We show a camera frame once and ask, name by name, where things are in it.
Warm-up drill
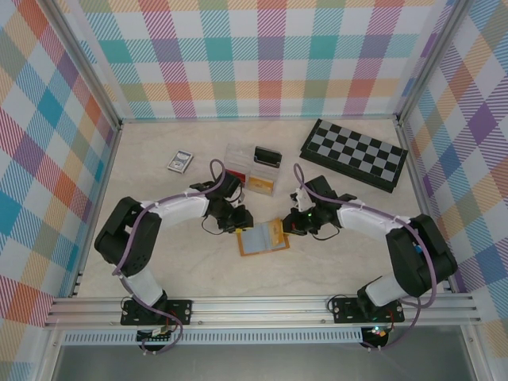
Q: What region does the orange leather card holder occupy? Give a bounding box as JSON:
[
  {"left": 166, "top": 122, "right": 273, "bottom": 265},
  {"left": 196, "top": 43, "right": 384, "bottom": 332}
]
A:
[{"left": 236, "top": 217, "right": 291, "bottom": 258}]

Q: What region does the gold credit card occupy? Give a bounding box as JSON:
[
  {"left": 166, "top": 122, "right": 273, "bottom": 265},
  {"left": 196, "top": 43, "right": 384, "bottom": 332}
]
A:
[{"left": 248, "top": 176, "right": 275, "bottom": 195}]

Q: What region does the clear acrylic card organizer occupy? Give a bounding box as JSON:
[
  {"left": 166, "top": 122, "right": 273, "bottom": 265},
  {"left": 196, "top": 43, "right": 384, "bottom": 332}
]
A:
[{"left": 224, "top": 143, "right": 283, "bottom": 198}]

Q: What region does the small black box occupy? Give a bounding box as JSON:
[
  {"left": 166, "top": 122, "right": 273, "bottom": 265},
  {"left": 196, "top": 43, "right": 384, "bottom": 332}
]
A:
[{"left": 252, "top": 145, "right": 282, "bottom": 166}]

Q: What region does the black grey folding chessboard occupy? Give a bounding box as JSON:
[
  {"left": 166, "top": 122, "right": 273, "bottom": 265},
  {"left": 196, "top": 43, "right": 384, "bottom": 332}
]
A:
[{"left": 298, "top": 117, "right": 409, "bottom": 194}]

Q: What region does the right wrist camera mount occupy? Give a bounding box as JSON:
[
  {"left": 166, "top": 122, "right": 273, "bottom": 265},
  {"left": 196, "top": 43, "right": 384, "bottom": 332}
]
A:
[{"left": 289, "top": 188, "right": 315, "bottom": 211}]

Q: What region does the aluminium mounting rail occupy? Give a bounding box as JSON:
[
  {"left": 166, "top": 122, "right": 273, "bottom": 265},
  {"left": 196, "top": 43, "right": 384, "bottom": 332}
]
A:
[{"left": 43, "top": 294, "right": 483, "bottom": 329}]

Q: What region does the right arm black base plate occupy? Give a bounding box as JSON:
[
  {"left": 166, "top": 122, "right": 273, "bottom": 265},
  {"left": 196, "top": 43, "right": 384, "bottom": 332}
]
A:
[{"left": 331, "top": 297, "right": 406, "bottom": 325}]

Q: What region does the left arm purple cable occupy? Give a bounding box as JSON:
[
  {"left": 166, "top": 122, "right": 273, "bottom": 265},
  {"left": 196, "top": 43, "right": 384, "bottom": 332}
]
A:
[{"left": 112, "top": 158, "right": 229, "bottom": 356}]

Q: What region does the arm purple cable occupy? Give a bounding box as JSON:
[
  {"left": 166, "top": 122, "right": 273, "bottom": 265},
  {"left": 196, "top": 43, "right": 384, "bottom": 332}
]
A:
[
  {"left": 292, "top": 163, "right": 440, "bottom": 352},
  {"left": 112, "top": 158, "right": 229, "bottom": 356}
]

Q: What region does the aluminium table back rail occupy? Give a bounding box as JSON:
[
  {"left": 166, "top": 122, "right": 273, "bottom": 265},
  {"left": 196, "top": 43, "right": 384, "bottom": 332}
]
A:
[{"left": 118, "top": 114, "right": 400, "bottom": 123}]

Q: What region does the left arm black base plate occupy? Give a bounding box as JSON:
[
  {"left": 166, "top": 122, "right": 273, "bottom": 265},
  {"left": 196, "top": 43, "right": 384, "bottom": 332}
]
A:
[{"left": 121, "top": 299, "right": 194, "bottom": 326}]

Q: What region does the aluminium table side rail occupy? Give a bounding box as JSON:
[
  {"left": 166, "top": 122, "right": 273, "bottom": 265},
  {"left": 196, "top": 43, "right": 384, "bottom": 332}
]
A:
[
  {"left": 67, "top": 121, "right": 124, "bottom": 298},
  {"left": 395, "top": 118, "right": 454, "bottom": 294}
]

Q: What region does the slotted white cable duct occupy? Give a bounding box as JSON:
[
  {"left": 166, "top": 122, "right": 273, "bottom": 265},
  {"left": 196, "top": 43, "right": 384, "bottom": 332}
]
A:
[{"left": 61, "top": 331, "right": 364, "bottom": 345}]

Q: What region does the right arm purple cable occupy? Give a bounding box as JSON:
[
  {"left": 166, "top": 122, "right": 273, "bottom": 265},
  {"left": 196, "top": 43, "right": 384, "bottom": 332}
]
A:
[{"left": 292, "top": 163, "right": 440, "bottom": 352}]

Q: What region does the aluminium frame post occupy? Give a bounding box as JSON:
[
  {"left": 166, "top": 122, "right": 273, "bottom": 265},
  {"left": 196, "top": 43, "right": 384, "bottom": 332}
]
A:
[
  {"left": 46, "top": 0, "right": 123, "bottom": 130},
  {"left": 394, "top": 0, "right": 468, "bottom": 126}
]

